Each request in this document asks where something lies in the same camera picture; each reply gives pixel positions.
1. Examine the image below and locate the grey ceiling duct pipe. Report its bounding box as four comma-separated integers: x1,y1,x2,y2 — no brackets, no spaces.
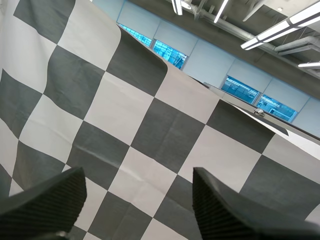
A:
182,4,320,57

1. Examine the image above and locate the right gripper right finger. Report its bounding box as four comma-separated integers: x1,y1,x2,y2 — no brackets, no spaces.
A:
192,167,320,240

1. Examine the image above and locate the checked cloth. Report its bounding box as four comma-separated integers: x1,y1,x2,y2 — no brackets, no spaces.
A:
0,0,320,240

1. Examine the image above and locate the long white ceiling light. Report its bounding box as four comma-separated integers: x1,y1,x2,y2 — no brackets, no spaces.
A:
171,0,184,16
213,0,230,24
240,1,320,51
297,61,320,69

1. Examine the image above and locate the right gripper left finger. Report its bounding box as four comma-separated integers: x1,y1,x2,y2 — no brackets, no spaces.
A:
0,166,88,240

